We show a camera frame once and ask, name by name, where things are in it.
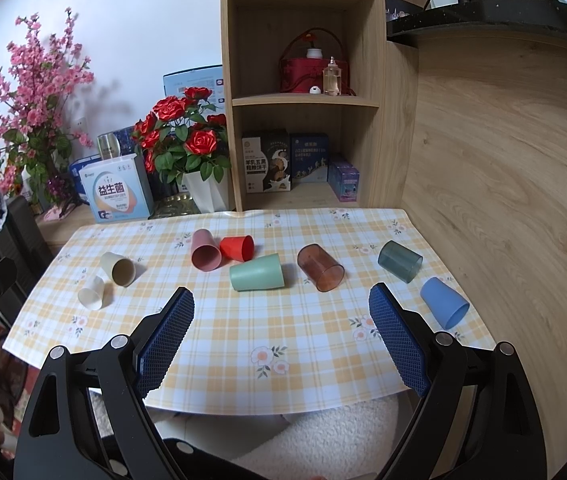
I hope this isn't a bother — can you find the white plastic cup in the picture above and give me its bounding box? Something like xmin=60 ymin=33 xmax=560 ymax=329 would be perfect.
xmin=77 ymin=275 xmax=105 ymax=311

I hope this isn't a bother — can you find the light blue flat box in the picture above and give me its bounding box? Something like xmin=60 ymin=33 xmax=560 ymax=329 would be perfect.
xmin=163 ymin=65 xmax=226 ymax=113

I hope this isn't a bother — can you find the dark teal transparent cup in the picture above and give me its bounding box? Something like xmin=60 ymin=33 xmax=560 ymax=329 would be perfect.
xmin=378 ymin=240 xmax=423 ymax=284

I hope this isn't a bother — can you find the purple small box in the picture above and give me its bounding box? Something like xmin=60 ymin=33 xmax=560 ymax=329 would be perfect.
xmin=328 ymin=160 xmax=359 ymax=203

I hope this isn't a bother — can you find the beige plastic cup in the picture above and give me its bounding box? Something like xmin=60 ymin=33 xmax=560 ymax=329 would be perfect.
xmin=100 ymin=252 xmax=136 ymax=287

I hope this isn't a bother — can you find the green plastic cup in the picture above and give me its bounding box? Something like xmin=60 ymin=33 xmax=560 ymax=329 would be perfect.
xmin=229 ymin=254 xmax=285 ymax=292

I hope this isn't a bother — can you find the black chair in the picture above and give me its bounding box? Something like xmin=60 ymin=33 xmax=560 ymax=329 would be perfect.
xmin=0 ymin=196 xmax=53 ymax=289

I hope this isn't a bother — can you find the white faceted flower pot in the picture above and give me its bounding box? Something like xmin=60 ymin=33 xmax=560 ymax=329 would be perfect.
xmin=184 ymin=169 xmax=234 ymax=214

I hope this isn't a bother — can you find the blue box behind probiotic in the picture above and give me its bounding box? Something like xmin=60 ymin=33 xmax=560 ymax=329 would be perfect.
xmin=68 ymin=154 xmax=101 ymax=203

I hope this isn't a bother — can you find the pink blossom branch arrangement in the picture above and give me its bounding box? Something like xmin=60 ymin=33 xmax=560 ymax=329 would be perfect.
xmin=0 ymin=8 xmax=94 ymax=207

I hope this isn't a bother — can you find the red rose bouquet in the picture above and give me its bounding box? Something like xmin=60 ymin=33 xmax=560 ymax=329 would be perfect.
xmin=131 ymin=87 xmax=231 ymax=183

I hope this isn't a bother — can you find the pink plastic cup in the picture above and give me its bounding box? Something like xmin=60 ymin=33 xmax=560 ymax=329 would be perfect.
xmin=191 ymin=229 xmax=222 ymax=272

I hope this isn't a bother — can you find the red plastic cup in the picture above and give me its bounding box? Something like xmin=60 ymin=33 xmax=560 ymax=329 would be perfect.
xmin=219 ymin=235 xmax=255 ymax=262

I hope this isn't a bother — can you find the yellow plaid floral tablecloth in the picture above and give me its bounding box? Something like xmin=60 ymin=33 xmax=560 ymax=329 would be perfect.
xmin=1 ymin=206 xmax=497 ymax=417

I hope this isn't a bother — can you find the brown transparent cup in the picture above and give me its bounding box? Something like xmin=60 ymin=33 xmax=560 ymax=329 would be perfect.
xmin=297 ymin=244 xmax=345 ymax=292

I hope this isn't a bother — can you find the red gift basket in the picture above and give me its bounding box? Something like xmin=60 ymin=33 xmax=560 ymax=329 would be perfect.
xmin=278 ymin=27 xmax=351 ymax=94

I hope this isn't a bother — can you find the dark blue box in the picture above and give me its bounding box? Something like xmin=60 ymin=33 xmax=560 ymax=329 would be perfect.
xmin=290 ymin=133 xmax=329 ymax=184

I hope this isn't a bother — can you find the small perfume bottle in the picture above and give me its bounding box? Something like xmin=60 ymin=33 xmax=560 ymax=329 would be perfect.
xmin=323 ymin=58 xmax=342 ymax=96

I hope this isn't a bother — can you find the wooden shelf unit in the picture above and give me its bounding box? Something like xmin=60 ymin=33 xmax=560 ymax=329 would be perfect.
xmin=220 ymin=0 xmax=418 ymax=210

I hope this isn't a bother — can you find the blue plastic cup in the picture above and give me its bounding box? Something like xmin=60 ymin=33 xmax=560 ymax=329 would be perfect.
xmin=420 ymin=278 xmax=470 ymax=330

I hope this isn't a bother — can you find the silver metal tin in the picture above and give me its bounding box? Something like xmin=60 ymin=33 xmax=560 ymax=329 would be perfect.
xmin=97 ymin=132 xmax=120 ymax=160

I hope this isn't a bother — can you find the green gold ornate tray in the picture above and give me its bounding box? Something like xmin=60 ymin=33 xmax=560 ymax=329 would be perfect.
xmin=150 ymin=193 xmax=200 ymax=219

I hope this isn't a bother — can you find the white probiotic box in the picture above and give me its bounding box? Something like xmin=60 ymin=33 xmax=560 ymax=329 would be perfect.
xmin=79 ymin=154 xmax=154 ymax=223

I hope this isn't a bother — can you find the black and white biscuit box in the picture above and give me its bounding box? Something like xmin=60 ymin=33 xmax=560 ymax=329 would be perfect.
xmin=241 ymin=129 xmax=292 ymax=194

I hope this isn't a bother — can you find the white fluffy stool cushion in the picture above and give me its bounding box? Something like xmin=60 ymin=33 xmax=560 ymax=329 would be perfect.
xmin=155 ymin=393 xmax=413 ymax=479

